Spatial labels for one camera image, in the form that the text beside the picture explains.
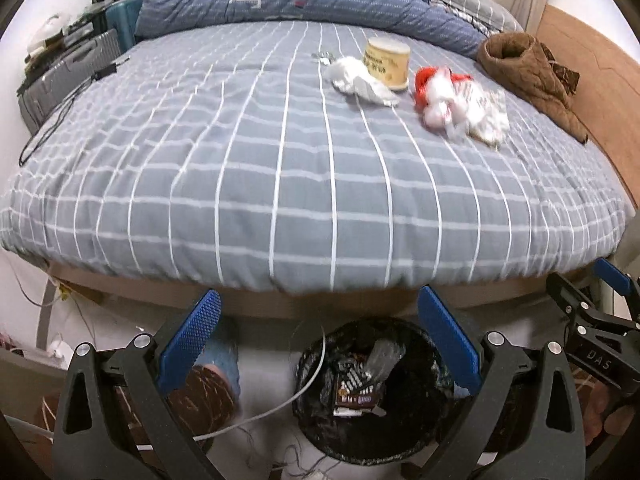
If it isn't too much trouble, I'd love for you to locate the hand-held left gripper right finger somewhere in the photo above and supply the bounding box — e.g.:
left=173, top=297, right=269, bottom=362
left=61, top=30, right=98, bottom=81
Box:
left=417, top=284, right=586, bottom=480

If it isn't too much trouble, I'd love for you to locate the teal suitcase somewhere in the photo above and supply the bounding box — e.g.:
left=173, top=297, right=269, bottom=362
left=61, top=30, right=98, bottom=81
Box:
left=97, top=0, right=146, bottom=53

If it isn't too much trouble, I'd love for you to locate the white tissue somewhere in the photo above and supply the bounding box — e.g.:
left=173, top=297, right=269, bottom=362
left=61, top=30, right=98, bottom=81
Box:
left=324, top=56, right=401, bottom=107

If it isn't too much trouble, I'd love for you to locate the black trash bin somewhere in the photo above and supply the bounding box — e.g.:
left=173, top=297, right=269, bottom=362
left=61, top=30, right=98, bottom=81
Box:
left=292, top=316, right=457, bottom=463

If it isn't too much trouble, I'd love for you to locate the brown patterned slipper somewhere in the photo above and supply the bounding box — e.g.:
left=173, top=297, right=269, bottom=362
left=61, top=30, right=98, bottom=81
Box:
left=167, top=365, right=238, bottom=441

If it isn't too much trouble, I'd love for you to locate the grey checked bed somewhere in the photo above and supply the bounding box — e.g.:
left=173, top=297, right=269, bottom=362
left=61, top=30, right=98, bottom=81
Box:
left=0, top=20, right=636, bottom=316

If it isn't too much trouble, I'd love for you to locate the white labelled plastic bag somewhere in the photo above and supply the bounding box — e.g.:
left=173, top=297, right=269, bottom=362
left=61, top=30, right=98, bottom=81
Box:
left=462, top=80, right=511, bottom=150

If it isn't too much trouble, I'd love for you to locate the white cable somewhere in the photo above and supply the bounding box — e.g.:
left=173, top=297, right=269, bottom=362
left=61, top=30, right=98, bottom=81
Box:
left=192, top=327, right=328, bottom=443

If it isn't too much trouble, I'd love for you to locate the person's leg in jeans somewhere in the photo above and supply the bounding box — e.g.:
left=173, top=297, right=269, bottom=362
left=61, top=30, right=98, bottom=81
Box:
left=192, top=317, right=243, bottom=401

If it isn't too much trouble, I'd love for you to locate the grey bed leg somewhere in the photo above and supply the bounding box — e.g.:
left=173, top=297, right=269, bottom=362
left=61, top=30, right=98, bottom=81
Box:
left=35, top=277, right=56, bottom=356

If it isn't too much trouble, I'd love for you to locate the grey suitcase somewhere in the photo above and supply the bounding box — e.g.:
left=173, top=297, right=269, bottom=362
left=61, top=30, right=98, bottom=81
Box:
left=17, top=29, right=123, bottom=136

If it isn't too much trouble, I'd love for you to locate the black charger with cable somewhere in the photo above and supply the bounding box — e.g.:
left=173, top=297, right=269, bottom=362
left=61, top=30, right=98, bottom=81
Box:
left=20, top=55, right=131, bottom=166

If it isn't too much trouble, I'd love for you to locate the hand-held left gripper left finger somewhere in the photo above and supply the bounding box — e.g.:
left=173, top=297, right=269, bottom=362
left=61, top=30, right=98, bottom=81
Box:
left=50, top=287, right=223, bottom=480

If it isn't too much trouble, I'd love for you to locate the brown printed snack box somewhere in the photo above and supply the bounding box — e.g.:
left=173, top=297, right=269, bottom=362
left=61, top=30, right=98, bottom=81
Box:
left=332, top=355, right=386, bottom=418

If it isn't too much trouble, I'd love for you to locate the clear plastic bag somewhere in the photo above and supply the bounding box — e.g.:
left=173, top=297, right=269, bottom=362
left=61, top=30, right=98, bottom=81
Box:
left=422, top=77, right=471, bottom=136

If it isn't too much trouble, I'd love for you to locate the yellow paper cup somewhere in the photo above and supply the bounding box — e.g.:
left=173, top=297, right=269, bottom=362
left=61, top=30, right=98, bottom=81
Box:
left=363, top=37, right=411, bottom=92

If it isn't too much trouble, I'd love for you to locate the person's right hand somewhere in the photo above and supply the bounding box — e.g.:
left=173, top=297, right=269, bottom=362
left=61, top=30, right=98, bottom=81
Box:
left=582, top=389, right=640, bottom=453

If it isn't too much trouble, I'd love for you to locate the wooden headboard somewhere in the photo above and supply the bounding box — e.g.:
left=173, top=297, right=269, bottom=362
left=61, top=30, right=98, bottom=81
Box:
left=530, top=4, right=640, bottom=216

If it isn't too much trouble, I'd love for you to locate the brown fleece garment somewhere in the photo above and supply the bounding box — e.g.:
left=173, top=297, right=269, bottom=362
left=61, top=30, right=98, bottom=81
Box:
left=476, top=31, right=590, bottom=145

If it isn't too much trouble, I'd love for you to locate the pile of dark small items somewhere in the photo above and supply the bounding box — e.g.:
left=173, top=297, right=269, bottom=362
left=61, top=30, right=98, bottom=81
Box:
left=22, top=0, right=141, bottom=86

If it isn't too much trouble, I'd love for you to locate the red plastic bag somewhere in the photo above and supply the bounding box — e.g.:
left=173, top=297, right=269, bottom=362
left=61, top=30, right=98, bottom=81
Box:
left=414, top=66, right=473, bottom=108

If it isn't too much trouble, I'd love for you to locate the clear bubble wrap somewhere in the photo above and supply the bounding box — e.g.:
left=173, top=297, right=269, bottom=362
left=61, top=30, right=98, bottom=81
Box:
left=362, top=337, right=406, bottom=386

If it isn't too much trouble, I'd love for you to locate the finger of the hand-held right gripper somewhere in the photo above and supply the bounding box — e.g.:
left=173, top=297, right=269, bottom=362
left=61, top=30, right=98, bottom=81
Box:
left=546, top=272, right=608, bottom=333
left=592, top=258, right=640, bottom=326

